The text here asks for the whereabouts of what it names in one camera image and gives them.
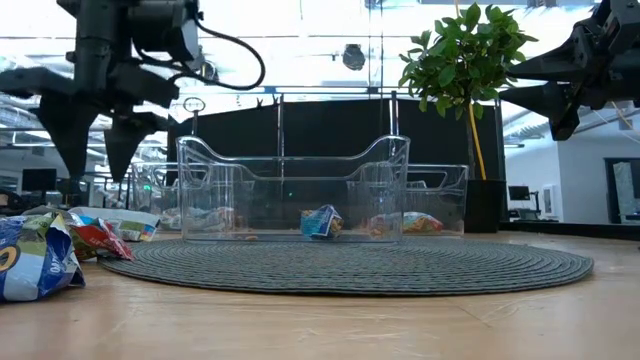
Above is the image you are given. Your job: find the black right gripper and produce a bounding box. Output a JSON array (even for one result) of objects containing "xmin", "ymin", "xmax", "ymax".
[{"xmin": 498, "ymin": 0, "xmax": 640, "ymax": 142}]

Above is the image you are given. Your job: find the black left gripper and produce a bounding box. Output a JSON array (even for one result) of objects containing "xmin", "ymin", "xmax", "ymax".
[{"xmin": 0, "ymin": 0, "xmax": 180, "ymax": 182}]

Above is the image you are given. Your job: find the blue white red granola bar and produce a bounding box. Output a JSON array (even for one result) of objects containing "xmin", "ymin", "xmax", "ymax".
[{"xmin": 68, "ymin": 214, "xmax": 137, "ymax": 262}]

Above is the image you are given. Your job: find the colourful Chewy granola bar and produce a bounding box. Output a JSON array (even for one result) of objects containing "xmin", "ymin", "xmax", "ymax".
[{"xmin": 402, "ymin": 210, "xmax": 445, "ymax": 236}]

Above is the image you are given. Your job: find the red orange granola bar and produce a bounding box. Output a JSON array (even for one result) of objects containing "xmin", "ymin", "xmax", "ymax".
[{"xmin": 368, "ymin": 211, "xmax": 407, "ymax": 238}]

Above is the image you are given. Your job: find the dark computer monitor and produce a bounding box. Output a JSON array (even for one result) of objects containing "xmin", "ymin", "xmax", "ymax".
[{"xmin": 20, "ymin": 168, "xmax": 58, "ymax": 193}]

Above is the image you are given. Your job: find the clear plastic bin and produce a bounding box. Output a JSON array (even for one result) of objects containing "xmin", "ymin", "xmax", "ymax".
[
  {"xmin": 345, "ymin": 163, "xmax": 470, "ymax": 237},
  {"xmin": 130, "ymin": 160, "xmax": 264, "ymax": 232},
  {"xmin": 177, "ymin": 134, "xmax": 412, "ymax": 244}
]

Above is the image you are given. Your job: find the green leafy plant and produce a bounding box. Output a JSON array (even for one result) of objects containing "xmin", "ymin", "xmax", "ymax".
[{"xmin": 397, "ymin": 2, "xmax": 540, "ymax": 121}]

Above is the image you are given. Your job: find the yellow plant stake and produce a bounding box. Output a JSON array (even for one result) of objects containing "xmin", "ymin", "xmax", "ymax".
[{"xmin": 452, "ymin": 0, "xmax": 489, "ymax": 182}]

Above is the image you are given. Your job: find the small dark monitor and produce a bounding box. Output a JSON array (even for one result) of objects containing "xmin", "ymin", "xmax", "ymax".
[{"xmin": 507, "ymin": 184, "xmax": 532, "ymax": 203}]

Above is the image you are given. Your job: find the dark framed window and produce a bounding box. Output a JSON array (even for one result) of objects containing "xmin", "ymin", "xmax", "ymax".
[{"xmin": 603, "ymin": 156, "xmax": 640, "ymax": 226}]

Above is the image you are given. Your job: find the round dark ceiling lamp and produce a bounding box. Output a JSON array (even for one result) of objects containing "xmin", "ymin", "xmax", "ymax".
[
  {"xmin": 201, "ymin": 60, "xmax": 221, "ymax": 86},
  {"xmin": 341, "ymin": 43, "xmax": 368, "ymax": 72}
]

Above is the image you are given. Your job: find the black plant pot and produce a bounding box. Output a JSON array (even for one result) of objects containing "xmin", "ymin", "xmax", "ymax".
[{"xmin": 464, "ymin": 178, "xmax": 507, "ymax": 234}]

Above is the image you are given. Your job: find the metal partition pole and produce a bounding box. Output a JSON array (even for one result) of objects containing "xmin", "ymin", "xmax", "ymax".
[
  {"xmin": 276, "ymin": 93, "xmax": 286, "ymax": 201},
  {"xmin": 388, "ymin": 89, "xmax": 400, "ymax": 151}
]

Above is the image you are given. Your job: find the black partition screen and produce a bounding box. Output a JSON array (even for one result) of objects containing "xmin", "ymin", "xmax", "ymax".
[{"xmin": 166, "ymin": 97, "xmax": 506, "ymax": 226}]

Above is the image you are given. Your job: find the round grey woven placemat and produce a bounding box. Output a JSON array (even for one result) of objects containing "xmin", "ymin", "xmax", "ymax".
[{"xmin": 98, "ymin": 236, "xmax": 595, "ymax": 298}]

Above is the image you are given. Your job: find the metal ring on thin post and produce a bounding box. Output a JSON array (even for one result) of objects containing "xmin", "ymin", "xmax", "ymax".
[{"xmin": 182, "ymin": 96, "xmax": 207, "ymax": 137}]

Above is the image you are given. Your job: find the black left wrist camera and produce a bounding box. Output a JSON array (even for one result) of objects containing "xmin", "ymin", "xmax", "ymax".
[{"xmin": 127, "ymin": 0, "xmax": 202, "ymax": 65}]

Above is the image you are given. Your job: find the white wall box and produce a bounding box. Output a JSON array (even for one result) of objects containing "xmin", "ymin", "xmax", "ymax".
[{"xmin": 541, "ymin": 183, "xmax": 557, "ymax": 217}]

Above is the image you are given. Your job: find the black metal table frame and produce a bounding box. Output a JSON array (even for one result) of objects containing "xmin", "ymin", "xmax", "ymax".
[{"xmin": 499, "ymin": 221, "xmax": 640, "ymax": 242}]

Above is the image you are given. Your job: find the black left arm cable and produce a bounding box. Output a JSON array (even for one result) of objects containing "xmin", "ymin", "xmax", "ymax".
[{"xmin": 167, "ymin": 18, "xmax": 267, "ymax": 93}]

